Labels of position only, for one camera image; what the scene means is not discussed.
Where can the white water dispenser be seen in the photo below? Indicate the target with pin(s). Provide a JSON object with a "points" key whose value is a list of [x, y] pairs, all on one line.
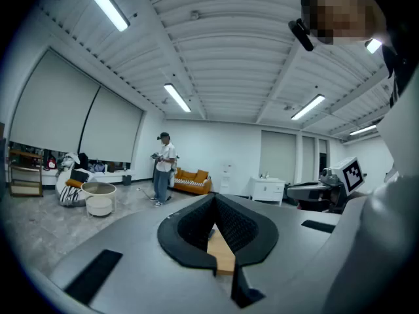
{"points": [[227, 178]]}

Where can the long ceiling light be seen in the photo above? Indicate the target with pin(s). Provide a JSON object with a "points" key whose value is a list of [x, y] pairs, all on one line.
{"points": [[176, 97], [307, 107], [373, 46], [363, 130], [104, 5]]}

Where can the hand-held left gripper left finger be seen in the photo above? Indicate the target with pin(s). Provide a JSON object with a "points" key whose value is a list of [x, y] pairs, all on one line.
{"points": [[131, 273]]}

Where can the white cabinet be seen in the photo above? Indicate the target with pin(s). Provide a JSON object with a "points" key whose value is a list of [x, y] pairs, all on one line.
{"points": [[266, 190]]}

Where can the white window ledge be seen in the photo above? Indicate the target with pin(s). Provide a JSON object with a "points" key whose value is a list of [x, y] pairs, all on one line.
{"points": [[111, 175]]}

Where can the striped sofa cushion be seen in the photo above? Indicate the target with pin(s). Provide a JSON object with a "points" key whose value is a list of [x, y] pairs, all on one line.
{"points": [[188, 182]]}

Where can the ceiling smoke detector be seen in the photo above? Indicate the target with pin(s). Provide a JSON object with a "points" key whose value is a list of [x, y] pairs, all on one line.
{"points": [[195, 15]]}

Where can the wooden shelf rack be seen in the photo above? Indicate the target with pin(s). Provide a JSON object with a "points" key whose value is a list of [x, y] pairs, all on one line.
{"points": [[26, 188]]}

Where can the striped pillow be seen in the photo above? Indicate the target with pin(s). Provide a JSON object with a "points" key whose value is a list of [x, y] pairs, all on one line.
{"points": [[70, 195]]}

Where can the orange sofa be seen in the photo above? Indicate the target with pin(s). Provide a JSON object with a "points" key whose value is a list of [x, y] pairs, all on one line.
{"points": [[193, 183]]}

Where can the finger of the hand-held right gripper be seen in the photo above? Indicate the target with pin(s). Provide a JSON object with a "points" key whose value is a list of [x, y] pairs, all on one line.
{"points": [[306, 191]]}

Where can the narrow grey roller blind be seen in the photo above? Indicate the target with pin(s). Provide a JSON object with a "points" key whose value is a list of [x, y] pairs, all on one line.
{"points": [[308, 159]]}

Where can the white clothes pile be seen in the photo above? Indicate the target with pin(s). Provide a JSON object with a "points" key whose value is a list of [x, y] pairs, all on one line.
{"points": [[69, 162]]}

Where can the person's head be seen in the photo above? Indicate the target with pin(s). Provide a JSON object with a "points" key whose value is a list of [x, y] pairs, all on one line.
{"points": [[343, 11]]}

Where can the red bag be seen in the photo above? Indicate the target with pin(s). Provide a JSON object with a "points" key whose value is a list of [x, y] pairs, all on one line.
{"points": [[50, 165]]}

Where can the orange cushion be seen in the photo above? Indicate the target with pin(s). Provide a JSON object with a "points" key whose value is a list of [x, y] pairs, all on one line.
{"points": [[74, 183]]}

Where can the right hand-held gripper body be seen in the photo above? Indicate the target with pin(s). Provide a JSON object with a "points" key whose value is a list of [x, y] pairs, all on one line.
{"points": [[353, 177]]}

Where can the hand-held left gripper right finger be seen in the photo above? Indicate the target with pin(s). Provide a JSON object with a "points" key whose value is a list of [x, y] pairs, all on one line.
{"points": [[294, 240]]}

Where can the large white roller blind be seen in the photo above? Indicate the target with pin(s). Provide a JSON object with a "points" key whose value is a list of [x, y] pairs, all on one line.
{"points": [[111, 126], [55, 100]]}

